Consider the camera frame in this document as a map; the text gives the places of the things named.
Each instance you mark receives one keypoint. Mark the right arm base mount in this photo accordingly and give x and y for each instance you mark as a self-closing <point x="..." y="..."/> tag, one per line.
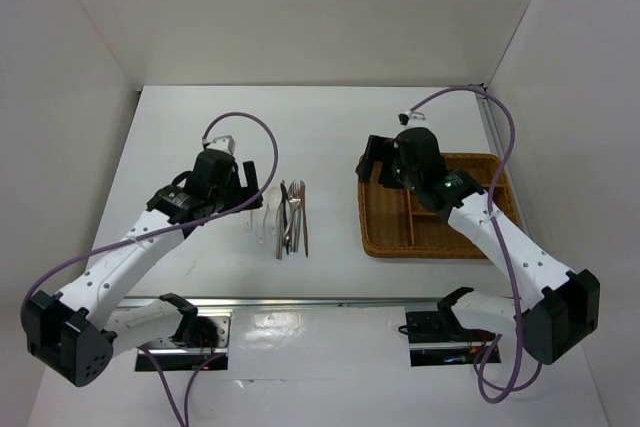
<point x="433" y="343"/>

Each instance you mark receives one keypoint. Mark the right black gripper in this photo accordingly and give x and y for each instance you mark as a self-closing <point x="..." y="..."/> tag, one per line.
<point x="379" y="148"/>

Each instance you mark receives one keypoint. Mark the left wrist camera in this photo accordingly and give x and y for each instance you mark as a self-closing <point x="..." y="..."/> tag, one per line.
<point x="225" y="144"/>

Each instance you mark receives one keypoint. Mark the white ceramic spoon upper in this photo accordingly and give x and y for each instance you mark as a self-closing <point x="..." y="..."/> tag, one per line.
<point x="273" y="199"/>

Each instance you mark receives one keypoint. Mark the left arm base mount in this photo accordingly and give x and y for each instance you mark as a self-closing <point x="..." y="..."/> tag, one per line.
<point x="208" y="340"/>

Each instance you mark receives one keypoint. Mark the aluminium rail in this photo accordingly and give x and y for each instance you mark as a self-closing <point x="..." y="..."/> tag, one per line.
<point x="496" y="127"/>
<point x="229" y="303"/>

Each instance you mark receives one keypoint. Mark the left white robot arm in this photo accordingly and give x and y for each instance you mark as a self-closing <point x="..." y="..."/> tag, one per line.
<point x="78" y="330"/>

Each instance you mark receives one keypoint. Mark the brown wicker cutlery tray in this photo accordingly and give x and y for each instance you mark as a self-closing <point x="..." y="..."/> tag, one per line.
<point x="394" y="224"/>

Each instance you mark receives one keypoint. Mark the silver fork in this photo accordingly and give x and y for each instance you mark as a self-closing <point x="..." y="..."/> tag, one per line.
<point x="296" y="217"/>
<point x="289" y="190"/>
<point x="279" y="254"/>

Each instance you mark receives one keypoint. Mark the aluminium rail front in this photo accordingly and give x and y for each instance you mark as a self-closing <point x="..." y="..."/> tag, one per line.
<point x="229" y="303"/>

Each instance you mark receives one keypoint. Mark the copper table knife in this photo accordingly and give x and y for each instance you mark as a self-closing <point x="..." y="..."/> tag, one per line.
<point x="304" y="218"/>

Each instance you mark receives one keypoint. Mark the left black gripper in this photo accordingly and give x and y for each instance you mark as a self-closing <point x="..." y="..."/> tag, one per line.
<point x="243" y="193"/>

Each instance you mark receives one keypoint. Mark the aluminium rail right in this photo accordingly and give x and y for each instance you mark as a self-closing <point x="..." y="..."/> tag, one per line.
<point x="496" y="127"/>

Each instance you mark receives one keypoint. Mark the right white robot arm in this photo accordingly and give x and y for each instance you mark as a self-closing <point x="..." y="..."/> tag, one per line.
<point x="556" y="307"/>

